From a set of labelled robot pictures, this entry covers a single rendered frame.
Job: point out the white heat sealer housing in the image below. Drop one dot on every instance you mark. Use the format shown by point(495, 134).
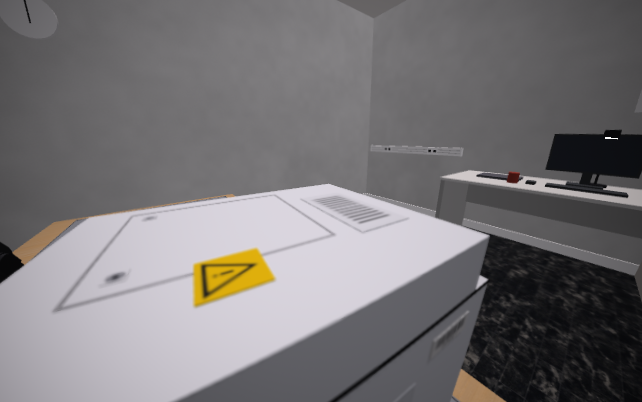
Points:
point(312, 294)

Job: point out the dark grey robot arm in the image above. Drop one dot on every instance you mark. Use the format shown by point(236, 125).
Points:
point(9, 263)

